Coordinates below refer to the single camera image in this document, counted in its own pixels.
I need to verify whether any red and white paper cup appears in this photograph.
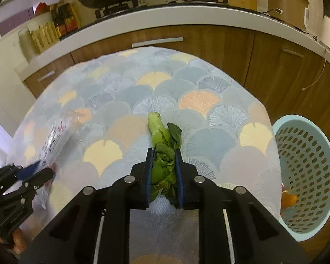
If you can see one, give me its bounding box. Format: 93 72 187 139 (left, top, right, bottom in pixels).
281 183 298 209

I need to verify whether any clear plastic bag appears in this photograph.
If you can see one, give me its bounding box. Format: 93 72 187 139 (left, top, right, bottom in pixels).
8 109 91 209

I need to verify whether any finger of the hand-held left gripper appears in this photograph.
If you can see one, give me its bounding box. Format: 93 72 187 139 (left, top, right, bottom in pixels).
15 160 42 182
20 168 55 191

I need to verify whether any brown rice cooker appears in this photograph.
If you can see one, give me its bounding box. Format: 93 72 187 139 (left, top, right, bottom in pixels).
266 0 311 30

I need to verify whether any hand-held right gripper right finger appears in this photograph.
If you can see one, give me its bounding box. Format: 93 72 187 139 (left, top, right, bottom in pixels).
175 148 310 264

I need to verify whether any red label sauce bottle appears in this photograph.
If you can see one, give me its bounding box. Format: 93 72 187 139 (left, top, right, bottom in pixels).
62 3 78 33

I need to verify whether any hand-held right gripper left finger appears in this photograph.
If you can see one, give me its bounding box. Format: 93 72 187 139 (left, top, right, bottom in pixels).
20 148 154 264

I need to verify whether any green leafy vegetable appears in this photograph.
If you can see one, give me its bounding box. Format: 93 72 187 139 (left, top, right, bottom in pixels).
147 112 182 205

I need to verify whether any dark sauce bottle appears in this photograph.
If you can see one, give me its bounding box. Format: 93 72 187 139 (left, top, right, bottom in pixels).
51 4 68 37

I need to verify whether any thin white cable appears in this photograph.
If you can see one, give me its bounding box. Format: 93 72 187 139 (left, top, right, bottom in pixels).
302 40 328 91

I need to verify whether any light blue perforated basket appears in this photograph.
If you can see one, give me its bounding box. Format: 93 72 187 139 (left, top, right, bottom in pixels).
272 115 330 242

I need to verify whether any silver cabinet handle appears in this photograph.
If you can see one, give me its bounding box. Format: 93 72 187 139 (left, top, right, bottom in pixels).
38 71 56 82
282 48 305 58

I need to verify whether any person's left hand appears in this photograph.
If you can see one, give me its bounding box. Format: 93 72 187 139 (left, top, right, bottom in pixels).
11 229 27 255

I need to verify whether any patterned cloth-covered table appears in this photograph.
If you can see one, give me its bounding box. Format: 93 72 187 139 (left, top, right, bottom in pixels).
7 47 281 264

